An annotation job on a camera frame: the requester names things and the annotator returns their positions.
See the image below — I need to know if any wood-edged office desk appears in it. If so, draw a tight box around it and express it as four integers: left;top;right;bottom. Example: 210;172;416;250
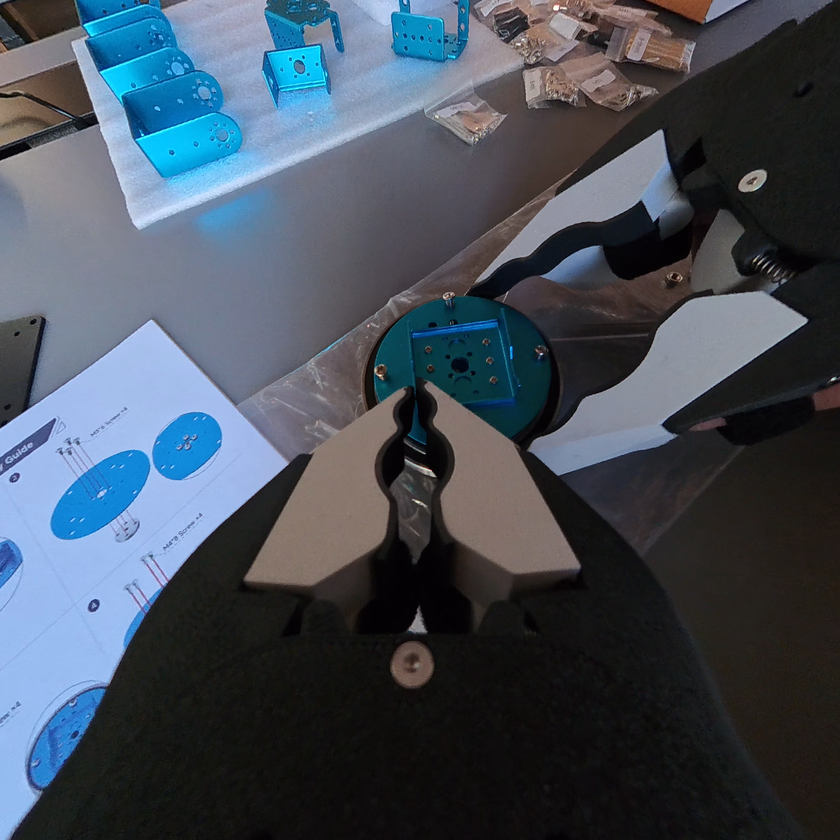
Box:
0;0;99;161

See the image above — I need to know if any black metal plate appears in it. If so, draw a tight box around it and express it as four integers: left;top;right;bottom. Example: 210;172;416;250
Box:
0;316;47;427

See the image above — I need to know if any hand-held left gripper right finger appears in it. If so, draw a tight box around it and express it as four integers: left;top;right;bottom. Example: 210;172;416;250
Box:
420;381;583;635

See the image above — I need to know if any blue disc with square bracket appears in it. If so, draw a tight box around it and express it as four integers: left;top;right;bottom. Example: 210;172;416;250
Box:
373;297;551;442

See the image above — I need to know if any bag of brass standoffs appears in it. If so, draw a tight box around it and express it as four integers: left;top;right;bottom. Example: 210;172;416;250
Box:
607;29;697;73

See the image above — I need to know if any white instruction manual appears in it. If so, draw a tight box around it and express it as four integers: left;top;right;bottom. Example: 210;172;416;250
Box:
0;319;290;821

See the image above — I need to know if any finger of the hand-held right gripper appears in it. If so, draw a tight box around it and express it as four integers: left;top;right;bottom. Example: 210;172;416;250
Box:
466;130;698;299
527;210;809;476

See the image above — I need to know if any grey desk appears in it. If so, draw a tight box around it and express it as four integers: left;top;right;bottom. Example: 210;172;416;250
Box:
0;39;840;657

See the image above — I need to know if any clear plastic bag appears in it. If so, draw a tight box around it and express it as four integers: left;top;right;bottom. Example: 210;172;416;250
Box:
238;177;744;553

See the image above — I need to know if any orange and white cardboard box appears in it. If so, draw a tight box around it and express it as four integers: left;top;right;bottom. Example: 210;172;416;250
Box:
640;0;762;26

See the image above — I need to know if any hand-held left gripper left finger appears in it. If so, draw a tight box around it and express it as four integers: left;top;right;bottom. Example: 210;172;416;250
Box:
243;386;416;635

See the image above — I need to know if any stepped blue bracket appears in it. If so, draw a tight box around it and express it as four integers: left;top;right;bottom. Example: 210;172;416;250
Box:
264;0;345;53

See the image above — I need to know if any pile of small screw bags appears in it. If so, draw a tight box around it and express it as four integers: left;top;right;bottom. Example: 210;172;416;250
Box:
423;0;697;147

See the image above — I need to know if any white foam sheet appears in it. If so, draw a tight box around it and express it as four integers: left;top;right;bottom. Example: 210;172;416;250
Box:
71;0;526;231

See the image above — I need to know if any silver bearing ring blue base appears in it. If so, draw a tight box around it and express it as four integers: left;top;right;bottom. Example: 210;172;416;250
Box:
363;295;563;460

